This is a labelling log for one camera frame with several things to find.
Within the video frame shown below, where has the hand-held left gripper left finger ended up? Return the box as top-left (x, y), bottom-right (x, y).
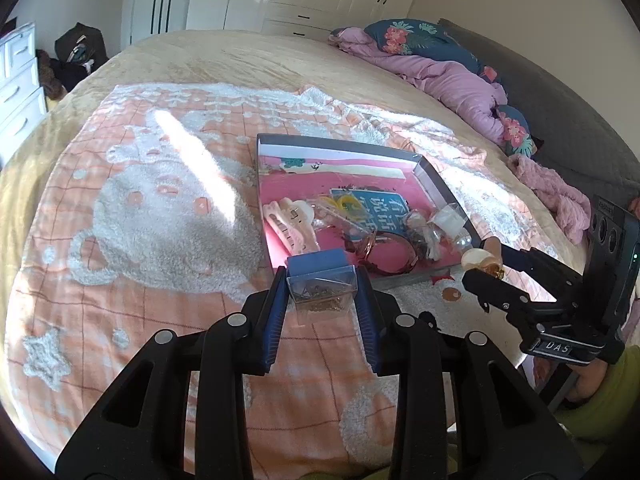
top-left (55, 265), bottom-right (291, 480)

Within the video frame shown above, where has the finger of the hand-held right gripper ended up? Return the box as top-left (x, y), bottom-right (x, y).
top-left (462, 271), bottom-right (557, 329)
top-left (480, 239), bottom-right (584, 302)

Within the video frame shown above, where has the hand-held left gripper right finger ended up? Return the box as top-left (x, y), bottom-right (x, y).
top-left (353, 265), bottom-right (586, 480)

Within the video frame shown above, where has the cream bead hair clip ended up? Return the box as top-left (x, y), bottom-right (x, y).
top-left (460, 236), bottom-right (504, 279)

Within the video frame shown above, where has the clear box with blue lid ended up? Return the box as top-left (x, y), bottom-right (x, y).
top-left (285, 249), bottom-right (359, 329)

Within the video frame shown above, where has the pink tray box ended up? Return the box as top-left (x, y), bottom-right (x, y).
top-left (255, 133), bottom-right (489, 292)

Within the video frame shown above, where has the bag of yellow hair ties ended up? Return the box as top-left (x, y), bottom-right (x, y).
top-left (332, 194), bottom-right (368, 218)

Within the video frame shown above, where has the person's right forearm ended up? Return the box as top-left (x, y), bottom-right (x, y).
top-left (550, 345), bottom-right (640, 461)

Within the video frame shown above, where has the person's right hand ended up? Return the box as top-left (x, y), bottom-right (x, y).
top-left (566, 359), bottom-right (624, 404)

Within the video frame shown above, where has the brown headband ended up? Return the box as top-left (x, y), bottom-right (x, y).
top-left (349, 230), bottom-right (422, 277)

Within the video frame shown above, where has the pink fluffy garment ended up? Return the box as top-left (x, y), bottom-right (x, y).
top-left (506, 154), bottom-right (594, 247)

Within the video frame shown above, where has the cream hair claw clip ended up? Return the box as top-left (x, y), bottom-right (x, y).
top-left (262, 201), bottom-right (322, 257)

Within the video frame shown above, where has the cream hair claw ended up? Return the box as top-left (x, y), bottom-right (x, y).
top-left (277, 197), bottom-right (317, 231)

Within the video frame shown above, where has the floral dark blue pillow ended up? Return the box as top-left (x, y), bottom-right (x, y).
top-left (492, 105), bottom-right (539, 159)
top-left (362, 19), bottom-right (484, 75)

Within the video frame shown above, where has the peach checked fleece blanket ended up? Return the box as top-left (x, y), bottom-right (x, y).
top-left (10, 82), bottom-right (551, 472)

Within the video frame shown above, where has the grey headboard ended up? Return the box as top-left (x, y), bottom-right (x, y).
top-left (437, 19), bottom-right (640, 211)

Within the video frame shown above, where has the pink quilt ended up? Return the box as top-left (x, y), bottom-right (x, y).
top-left (327, 27), bottom-right (509, 147)

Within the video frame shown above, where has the beige bedspread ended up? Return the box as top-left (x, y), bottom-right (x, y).
top-left (0, 30), bottom-right (601, 321)

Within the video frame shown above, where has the brown bag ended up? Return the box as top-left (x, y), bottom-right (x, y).
top-left (35, 50), bottom-right (67, 102)

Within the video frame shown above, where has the black bag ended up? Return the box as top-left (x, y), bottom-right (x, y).
top-left (50, 22), bottom-right (109, 92)

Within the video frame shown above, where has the white door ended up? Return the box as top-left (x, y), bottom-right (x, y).
top-left (121, 0), bottom-right (194, 47)

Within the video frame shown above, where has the white drawer cabinet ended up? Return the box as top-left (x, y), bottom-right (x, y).
top-left (0, 22), bottom-right (49, 133)

